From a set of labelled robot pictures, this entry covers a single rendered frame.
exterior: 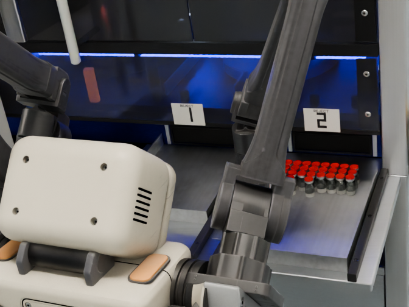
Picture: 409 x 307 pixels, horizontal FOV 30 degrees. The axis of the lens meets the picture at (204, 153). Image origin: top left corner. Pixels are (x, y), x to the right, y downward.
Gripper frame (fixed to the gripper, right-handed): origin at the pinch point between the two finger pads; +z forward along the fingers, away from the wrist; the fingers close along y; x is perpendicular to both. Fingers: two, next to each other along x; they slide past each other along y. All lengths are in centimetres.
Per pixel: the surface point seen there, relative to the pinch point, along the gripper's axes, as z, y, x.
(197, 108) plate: -3.1, 36.3, 14.6
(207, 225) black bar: 8.1, 4.1, 11.4
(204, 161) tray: 12.6, 35.5, 15.0
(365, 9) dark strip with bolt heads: -29.3, 27.4, -25.8
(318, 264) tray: 7.4, -10.9, -11.9
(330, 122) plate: -2.0, 27.0, -17.3
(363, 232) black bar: 7.2, -2.2, -21.8
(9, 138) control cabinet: 6, 44, 68
